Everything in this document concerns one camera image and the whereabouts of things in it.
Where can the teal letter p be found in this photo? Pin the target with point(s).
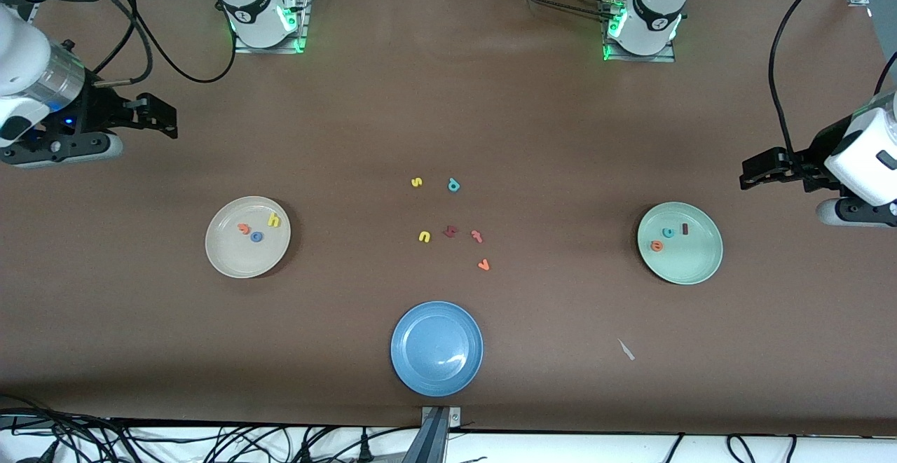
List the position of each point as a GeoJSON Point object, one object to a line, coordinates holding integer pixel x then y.
{"type": "Point", "coordinates": [453, 186]}

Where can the yellow letter h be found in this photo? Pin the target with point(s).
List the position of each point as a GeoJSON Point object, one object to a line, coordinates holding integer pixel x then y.
{"type": "Point", "coordinates": [270, 220]}

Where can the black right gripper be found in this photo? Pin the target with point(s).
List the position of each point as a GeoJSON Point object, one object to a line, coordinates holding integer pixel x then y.
{"type": "Point", "coordinates": [100, 111]}

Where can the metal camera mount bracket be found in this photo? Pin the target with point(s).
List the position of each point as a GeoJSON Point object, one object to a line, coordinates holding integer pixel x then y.
{"type": "Point", "coordinates": [436, 442]}

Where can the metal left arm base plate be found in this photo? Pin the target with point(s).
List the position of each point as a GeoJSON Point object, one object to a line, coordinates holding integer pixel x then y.
{"type": "Point", "coordinates": [666, 57]}

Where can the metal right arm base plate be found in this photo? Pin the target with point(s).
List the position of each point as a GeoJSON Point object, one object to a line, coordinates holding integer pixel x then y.
{"type": "Point", "coordinates": [305, 11]}

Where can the beige brown plate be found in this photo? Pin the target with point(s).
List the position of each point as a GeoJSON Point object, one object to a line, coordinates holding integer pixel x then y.
{"type": "Point", "coordinates": [235, 256]}

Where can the grey tape scrap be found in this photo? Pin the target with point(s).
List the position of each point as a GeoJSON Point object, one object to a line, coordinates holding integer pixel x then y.
{"type": "Point", "coordinates": [626, 349]}

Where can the black power plug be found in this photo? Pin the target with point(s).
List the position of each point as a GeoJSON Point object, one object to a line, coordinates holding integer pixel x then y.
{"type": "Point", "coordinates": [364, 449]}
{"type": "Point", "coordinates": [306, 452]}

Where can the pale green plate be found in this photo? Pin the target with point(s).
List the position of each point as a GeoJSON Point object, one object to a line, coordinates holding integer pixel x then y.
{"type": "Point", "coordinates": [690, 263]}

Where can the brown table cover sheet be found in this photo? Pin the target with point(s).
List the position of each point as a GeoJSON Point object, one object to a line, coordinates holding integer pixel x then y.
{"type": "Point", "coordinates": [140, 344]}

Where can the blue plate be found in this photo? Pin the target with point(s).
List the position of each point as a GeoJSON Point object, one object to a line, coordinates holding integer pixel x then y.
{"type": "Point", "coordinates": [436, 348]}

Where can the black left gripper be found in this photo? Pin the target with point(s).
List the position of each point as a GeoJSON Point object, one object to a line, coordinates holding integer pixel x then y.
{"type": "Point", "coordinates": [811, 160]}

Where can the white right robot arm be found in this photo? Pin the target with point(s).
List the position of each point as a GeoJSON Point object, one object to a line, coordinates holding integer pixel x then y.
{"type": "Point", "coordinates": [252, 8]}

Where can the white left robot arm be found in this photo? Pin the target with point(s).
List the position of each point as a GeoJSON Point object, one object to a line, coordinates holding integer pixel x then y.
{"type": "Point", "coordinates": [655, 18]}

